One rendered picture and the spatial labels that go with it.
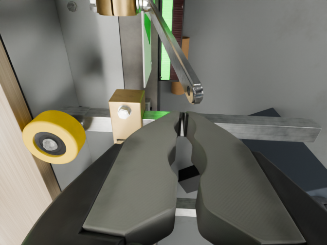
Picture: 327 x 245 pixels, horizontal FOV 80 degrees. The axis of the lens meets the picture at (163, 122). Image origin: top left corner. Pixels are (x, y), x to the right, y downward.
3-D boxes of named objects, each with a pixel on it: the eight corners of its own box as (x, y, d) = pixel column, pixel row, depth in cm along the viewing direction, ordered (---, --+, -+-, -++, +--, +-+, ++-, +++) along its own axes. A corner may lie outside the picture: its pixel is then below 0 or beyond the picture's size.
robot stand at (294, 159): (272, 107, 123) (340, 184, 72) (278, 137, 134) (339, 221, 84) (232, 120, 129) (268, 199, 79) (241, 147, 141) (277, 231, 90)
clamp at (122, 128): (148, 89, 34) (144, 103, 29) (149, 149, 41) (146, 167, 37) (112, 88, 34) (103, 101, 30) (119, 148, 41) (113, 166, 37)
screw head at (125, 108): (131, 105, 30) (129, 108, 29) (132, 116, 31) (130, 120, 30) (117, 104, 30) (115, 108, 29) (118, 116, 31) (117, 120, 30)
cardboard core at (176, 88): (190, 39, 97) (185, 95, 113) (189, 36, 103) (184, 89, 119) (173, 38, 97) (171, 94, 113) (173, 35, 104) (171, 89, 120)
